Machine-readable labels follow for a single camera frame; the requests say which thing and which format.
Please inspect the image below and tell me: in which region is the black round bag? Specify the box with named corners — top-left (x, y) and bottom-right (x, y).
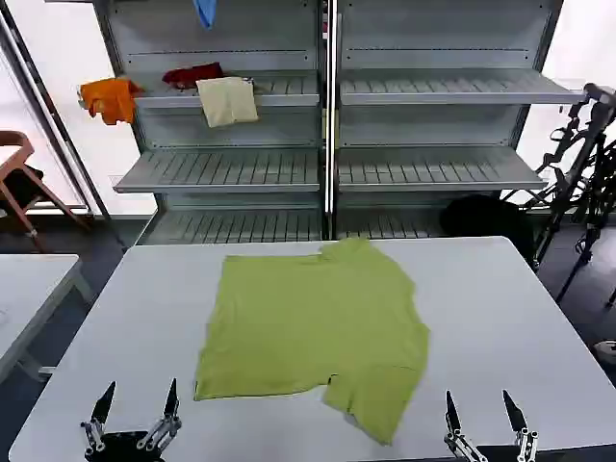
top-left (440, 194), bottom-right (536, 259)

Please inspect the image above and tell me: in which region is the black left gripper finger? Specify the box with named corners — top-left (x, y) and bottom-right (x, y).
top-left (80, 381), bottom-right (117, 456)
top-left (142, 378), bottom-right (183, 451)

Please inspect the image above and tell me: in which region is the dark metal window bar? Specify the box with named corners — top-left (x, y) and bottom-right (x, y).
top-left (0, 0), bottom-right (115, 220)

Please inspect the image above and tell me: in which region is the brown wooden chair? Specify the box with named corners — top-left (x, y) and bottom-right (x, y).
top-left (0, 130), bottom-right (92, 252)

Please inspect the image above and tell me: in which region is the lime green t-shirt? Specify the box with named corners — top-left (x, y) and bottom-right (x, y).
top-left (192, 236), bottom-right (431, 447)

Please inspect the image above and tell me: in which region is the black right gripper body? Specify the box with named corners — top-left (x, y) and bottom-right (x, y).
top-left (475, 445), bottom-right (521, 462)

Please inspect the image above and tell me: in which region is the black tripod equipment rig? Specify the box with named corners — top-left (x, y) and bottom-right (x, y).
top-left (524, 81), bottom-right (616, 309)

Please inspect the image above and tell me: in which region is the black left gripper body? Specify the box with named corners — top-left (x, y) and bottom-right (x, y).
top-left (93, 431), bottom-right (163, 462)

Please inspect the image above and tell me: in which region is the grey metal shelf rack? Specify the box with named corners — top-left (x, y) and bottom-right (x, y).
top-left (76, 0), bottom-right (591, 246)

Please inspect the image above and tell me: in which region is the small white side table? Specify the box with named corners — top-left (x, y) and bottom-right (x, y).
top-left (0, 253), bottom-right (93, 382)

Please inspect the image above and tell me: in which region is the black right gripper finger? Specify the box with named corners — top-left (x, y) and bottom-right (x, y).
top-left (443, 390), bottom-right (484, 462)
top-left (503, 389), bottom-right (539, 462)

